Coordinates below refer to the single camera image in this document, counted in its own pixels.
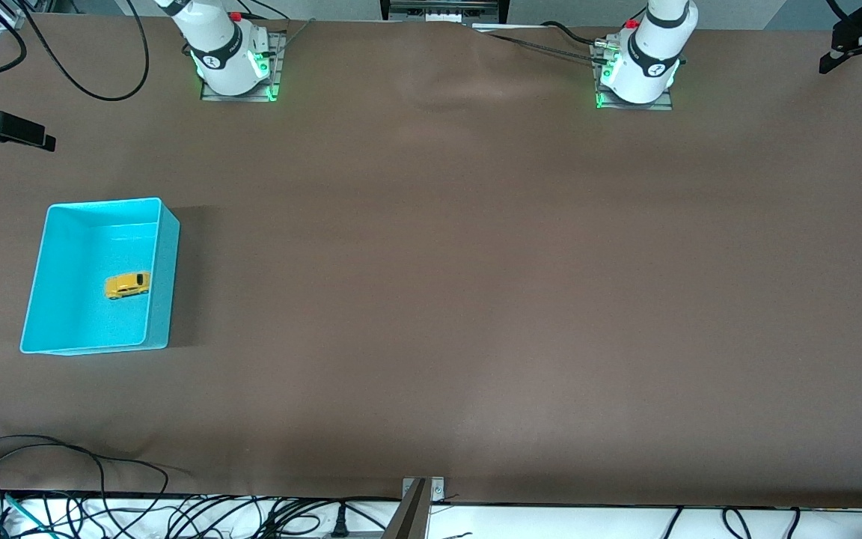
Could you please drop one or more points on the yellow beetle toy car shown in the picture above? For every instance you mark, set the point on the yellow beetle toy car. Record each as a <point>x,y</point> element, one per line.
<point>128,285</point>

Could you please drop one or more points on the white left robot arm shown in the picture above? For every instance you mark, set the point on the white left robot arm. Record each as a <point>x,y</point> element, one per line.
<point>648,60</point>

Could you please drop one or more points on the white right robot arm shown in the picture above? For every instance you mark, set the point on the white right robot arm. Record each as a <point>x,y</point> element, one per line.
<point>221,52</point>

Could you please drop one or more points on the teal plastic bin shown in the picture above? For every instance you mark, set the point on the teal plastic bin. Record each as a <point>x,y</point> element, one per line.
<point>72,314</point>

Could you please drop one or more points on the black equipment box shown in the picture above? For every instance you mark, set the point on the black equipment box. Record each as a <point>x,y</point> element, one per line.
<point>438,9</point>

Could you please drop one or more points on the black power plug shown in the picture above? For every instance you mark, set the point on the black power plug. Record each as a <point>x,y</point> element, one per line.
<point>340,520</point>

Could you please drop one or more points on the aluminium profile bracket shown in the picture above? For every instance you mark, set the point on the aluminium profile bracket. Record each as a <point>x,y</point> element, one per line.
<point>414,509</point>

